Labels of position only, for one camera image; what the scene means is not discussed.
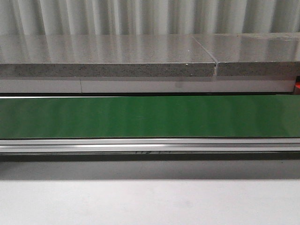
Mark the green conveyor belt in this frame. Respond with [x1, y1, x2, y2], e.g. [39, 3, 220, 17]
[0, 95, 300, 139]

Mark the grey speckled stone slab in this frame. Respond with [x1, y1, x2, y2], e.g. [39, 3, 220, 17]
[194, 33, 300, 78]
[0, 35, 215, 78]

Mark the grey speckled stone slab left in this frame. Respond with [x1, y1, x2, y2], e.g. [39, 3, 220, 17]
[0, 35, 215, 78]

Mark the grey speckled stone slab right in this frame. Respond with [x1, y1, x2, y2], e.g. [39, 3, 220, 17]
[194, 33, 300, 78]

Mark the white corrugated curtain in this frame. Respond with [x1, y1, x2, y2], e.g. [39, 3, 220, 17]
[0, 0, 300, 35]

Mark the aluminium conveyor side rail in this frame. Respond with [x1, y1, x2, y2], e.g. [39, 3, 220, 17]
[0, 138, 300, 155]

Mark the white panel under slab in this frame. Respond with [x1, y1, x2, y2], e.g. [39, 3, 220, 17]
[0, 77, 296, 94]

